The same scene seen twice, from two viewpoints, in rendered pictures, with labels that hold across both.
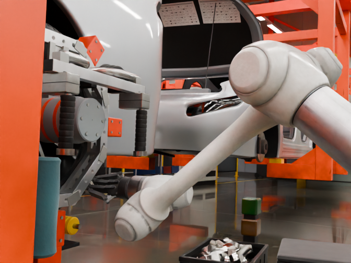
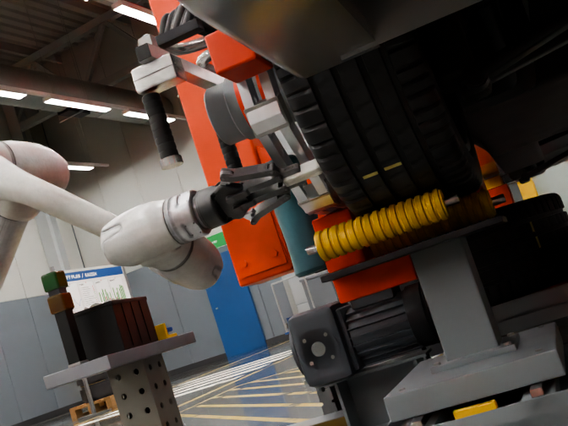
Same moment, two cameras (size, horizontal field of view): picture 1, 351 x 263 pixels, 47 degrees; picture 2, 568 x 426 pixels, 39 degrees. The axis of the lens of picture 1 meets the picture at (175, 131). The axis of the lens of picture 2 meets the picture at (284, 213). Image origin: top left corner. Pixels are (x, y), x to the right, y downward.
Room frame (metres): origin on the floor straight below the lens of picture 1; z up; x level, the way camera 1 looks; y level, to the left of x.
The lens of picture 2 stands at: (2.82, 0.01, 0.41)
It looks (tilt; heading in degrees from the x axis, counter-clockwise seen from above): 7 degrees up; 170
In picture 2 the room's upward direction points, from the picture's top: 18 degrees counter-clockwise
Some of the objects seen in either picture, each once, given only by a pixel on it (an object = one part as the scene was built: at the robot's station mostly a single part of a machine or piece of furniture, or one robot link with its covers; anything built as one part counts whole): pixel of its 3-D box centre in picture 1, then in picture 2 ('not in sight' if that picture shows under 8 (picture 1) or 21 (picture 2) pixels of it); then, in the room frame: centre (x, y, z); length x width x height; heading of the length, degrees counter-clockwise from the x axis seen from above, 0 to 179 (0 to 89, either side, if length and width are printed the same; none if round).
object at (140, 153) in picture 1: (140, 131); (161, 128); (1.30, 0.11, 0.83); 0.04 x 0.04 x 0.16
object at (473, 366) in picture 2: not in sight; (460, 307); (1.33, 0.55, 0.32); 0.40 x 0.30 x 0.28; 153
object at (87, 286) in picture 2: not in sight; (108, 331); (-8.29, -0.74, 0.98); 1.50 x 0.50 x 1.95; 146
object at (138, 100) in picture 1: (134, 100); (158, 74); (1.31, 0.14, 0.93); 0.09 x 0.05 x 0.05; 63
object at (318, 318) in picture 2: not in sight; (390, 352); (0.95, 0.49, 0.26); 0.42 x 0.18 x 0.35; 63
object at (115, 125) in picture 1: (107, 127); (238, 52); (1.54, 0.26, 0.85); 0.09 x 0.08 x 0.07; 153
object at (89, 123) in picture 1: (65, 120); (262, 99); (1.22, 0.33, 0.85); 0.21 x 0.14 x 0.14; 63
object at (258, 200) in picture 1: (251, 205); (54, 281); (1.00, -0.19, 0.64); 0.04 x 0.04 x 0.04; 63
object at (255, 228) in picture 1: (250, 226); (61, 303); (1.00, -0.19, 0.59); 0.04 x 0.04 x 0.04; 63
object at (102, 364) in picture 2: not in sight; (126, 357); (0.83, -0.10, 0.44); 0.43 x 0.17 x 0.03; 153
